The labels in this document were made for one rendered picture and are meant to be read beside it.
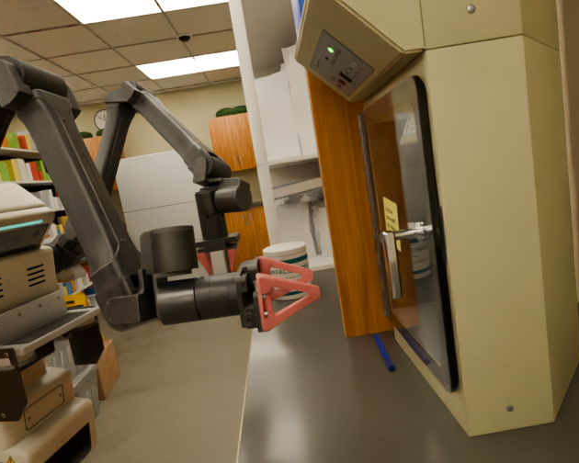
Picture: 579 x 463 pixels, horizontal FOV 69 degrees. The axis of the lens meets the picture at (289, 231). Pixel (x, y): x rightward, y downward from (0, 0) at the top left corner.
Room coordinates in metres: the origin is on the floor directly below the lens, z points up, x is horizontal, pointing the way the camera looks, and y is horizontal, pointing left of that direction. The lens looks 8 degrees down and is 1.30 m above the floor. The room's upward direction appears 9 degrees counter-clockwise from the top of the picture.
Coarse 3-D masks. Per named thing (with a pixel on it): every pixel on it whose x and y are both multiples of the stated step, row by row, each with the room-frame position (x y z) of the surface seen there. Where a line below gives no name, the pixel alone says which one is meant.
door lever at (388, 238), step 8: (416, 224) 0.54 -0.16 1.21; (384, 232) 0.53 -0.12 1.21; (392, 232) 0.53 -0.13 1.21; (400, 232) 0.53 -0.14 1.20; (408, 232) 0.53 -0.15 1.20; (416, 232) 0.53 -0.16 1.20; (384, 240) 0.53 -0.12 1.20; (392, 240) 0.53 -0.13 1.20; (384, 248) 0.53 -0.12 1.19; (392, 248) 0.53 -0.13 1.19; (384, 256) 0.54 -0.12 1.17; (392, 256) 0.53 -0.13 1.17; (392, 264) 0.53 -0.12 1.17; (392, 272) 0.53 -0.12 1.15; (392, 280) 0.53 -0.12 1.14; (400, 280) 0.53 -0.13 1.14; (392, 288) 0.53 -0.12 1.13; (400, 288) 0.53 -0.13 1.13; (392, 296) 0.53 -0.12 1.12; (400, 296) 0.53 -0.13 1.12
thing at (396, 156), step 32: (384, 96) 0.62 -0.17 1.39; (416, 96) 0.49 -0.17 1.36; (384, 128) 0.64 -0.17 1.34; (416, 128) 0.51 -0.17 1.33; (384, 160) 0.67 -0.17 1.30; (416, 160) 0.52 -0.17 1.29; (384, 192) 0.69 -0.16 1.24; (416, 192) 0.53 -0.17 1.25; (384, 224) 0.72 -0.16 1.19; (416, 256) 0.57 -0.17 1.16; (416, 288) 0.58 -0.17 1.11; (416, 320) 0.60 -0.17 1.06; (448, 320) 0.49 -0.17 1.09; (416, 352) 0.62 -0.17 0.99; (448, 352) 0.49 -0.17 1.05; (448, 384) 0.50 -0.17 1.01
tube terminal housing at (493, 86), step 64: (448, 0) 0.49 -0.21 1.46; (512, 0) 0.49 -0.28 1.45; (448, 64) 0.49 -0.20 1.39; (512, 64) 0.49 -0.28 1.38; (448, 128) 0.49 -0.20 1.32; (512, 128) 0.49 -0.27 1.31; (448, 192) 0.49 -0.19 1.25; (512, 192) 0.49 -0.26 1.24; (448, 256) 0.49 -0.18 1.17; (512, 256) 0.49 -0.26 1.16; (512, 320) 0.49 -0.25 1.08; (576, 320) 0.62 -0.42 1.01; (512, 384) 0.49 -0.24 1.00
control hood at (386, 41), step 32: (320, 0) 0.51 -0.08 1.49; (352, 0) 0.48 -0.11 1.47; (384, 0) 0.48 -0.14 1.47; (416, 0) 0.49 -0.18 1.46; (320, 32) 0.60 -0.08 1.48; (352, 32) 0.53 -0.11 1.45; (384, 32) 0.48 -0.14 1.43; (416, 32) 0.48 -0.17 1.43; (384, 64) 0.55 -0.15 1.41; (352, 96) 0.76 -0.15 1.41
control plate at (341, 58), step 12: (324, 36) 0.60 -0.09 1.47; (324, 48) 0.64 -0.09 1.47; (336, 48) 0.60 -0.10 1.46; (312, 60) 0.72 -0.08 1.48; (324, 60) 0.68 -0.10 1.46; (336, 60) 0.65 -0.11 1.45; (348, 60) 0.61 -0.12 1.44; (360, 60) 0.58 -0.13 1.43; (324, 72) 0.74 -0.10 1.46; (336, 72) 0.69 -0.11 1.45; (360, 72) 0.62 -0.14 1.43; (372, 72) 0.59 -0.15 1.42; (348, 84) 0.71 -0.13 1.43; (360, 84) 0.67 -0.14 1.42
